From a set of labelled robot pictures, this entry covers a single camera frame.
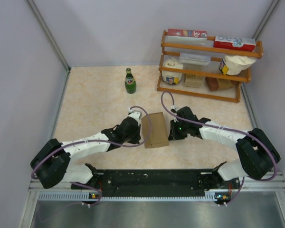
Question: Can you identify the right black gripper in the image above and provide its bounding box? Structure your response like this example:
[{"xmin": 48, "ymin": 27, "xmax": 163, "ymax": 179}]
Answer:
[{"xmin": 168, "ymin": 119, "xmax": 189, "ymax": 141}]

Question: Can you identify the brown cardboard box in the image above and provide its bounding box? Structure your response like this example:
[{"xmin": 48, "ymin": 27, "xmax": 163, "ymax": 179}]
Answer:
[{"xmin": 144, "ymin": 112, "xmax": 169, "ymax": 149}]

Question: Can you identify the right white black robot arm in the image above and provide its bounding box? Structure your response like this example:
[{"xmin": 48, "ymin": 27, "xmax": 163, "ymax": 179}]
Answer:
[{"xmin": 169, "ymin": 106, "xmax": 281, "ymax": 188}]

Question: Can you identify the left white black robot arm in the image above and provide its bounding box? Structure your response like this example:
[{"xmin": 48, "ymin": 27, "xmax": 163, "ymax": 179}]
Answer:
[{"xmin": 30, "ymin": 112, "xmax": 141, "ymax": 189}]

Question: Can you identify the red foil box left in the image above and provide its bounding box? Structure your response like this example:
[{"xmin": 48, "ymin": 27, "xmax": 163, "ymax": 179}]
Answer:
[{"xmin": 168, "ymin": 28, "xmax": 208, "ymax": 39}]

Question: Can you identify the red white box right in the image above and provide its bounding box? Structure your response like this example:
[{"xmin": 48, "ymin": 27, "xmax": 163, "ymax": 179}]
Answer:
[{"xmin": 213, "ymin": 36, "xmax": 256, "ymax": 52}]

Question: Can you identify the tan cardboard block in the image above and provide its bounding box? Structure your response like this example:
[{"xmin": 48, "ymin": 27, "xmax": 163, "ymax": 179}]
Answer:
[{"xmin": 185, "ymin": 74, "xmax": 204, "ymax": 88}]

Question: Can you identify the green glass bottle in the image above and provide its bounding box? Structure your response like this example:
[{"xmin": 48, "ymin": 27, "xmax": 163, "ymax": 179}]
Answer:
[{"xmin": 124, "ymin": 68, "xmax": 136, "ymax": 94}]

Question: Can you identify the white bag left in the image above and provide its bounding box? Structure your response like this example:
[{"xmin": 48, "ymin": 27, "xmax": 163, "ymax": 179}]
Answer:
[{"xmin": 161, "ymin": 57, "xmax": 183, "ymax": 85}]

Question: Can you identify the brown brick block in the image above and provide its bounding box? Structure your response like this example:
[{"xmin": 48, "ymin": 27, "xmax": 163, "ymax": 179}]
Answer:
[{"xmin": 205, "ymin": 77, "xmax": 219, "ymax": 91}]

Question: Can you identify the crumpled brown paper bag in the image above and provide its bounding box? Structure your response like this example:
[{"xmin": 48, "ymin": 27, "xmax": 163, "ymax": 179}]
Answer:
[{"xmin": 217, "ymin": 78, "xmax": 235, "ymax": 90}]

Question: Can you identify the wooden shelf rack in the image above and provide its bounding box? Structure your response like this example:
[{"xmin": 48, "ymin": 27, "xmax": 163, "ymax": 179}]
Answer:
[{"xmin": 156, "ymin": 30, "xmax": 264, "ymax": 103}]

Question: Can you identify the clear plastic container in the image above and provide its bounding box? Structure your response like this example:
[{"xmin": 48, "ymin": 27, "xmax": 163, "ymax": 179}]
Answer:
[{"xmin": 179, "ymin": 53, "xmax": 211, "ymax": 66}]

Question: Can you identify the large white bag right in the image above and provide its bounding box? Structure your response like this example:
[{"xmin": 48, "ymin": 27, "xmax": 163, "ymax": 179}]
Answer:
[{"xmin": 218, "ymin": 55, "xmax": 257, "ymax": 76}]

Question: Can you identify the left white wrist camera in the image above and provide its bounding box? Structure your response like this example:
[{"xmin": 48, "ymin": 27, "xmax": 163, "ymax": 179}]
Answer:
[{"xmin": 128, "ymin": 108, "xmax": 142, "ymax": 123}]

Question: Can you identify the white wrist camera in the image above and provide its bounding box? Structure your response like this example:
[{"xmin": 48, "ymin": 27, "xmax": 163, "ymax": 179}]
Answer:
[
  {"xmin": 128, "ymin": 108, "xmax": 142, "ymax": 123},
  {"xmin": 171, "ymin": 104, "xmax": 179, "ymax": 116}
]

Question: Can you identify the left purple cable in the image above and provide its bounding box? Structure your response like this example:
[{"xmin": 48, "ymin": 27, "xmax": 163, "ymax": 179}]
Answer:
[{"xmin": 31, "ymin": 105, "xmax": 152, "ymax": 207}]

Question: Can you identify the purple cable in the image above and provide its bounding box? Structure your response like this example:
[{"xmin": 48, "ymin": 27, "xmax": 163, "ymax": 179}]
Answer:
[
  {"xmin": 161, "ymin": 91, "xmax": 277, "ymax": 207},
  {"xmin": 31, "ymin": 105, "xmax": 152, "ymax": 207}
]

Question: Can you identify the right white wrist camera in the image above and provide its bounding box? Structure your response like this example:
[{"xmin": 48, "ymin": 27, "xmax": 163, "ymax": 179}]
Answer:
[{"xmin": 171, "ymin": 104, "xmax": 179, "ymax": 116}]

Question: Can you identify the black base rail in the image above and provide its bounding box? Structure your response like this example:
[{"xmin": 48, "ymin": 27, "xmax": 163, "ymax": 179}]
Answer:
[{"xmin": 71, "ymin": 169, "xmax": 240, "ymax": 197}]

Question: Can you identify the grey cable duct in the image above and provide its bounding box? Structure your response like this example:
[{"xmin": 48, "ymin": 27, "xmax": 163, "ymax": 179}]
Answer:
[{"xmin": 39, "ymin": 191, "xmax": 228, "ymax": 202}]

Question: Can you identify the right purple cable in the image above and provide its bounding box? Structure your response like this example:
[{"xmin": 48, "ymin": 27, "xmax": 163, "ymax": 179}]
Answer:
[{"xmin": 161, "ymin": 91, "xmax": 277, "ymax": 207}]

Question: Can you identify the right aluminium frame post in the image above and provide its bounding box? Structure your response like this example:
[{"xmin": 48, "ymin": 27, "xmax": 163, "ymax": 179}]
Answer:
[{"xmin": 252, "ymin": 0, "xmax": 281, "ymax": 40}]

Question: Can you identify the aluminium corner frame post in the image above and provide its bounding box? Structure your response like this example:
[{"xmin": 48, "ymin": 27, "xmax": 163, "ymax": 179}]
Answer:
[{"xmin": 26, "ymin": 0, "xmax": 71, "ymax": 72}]

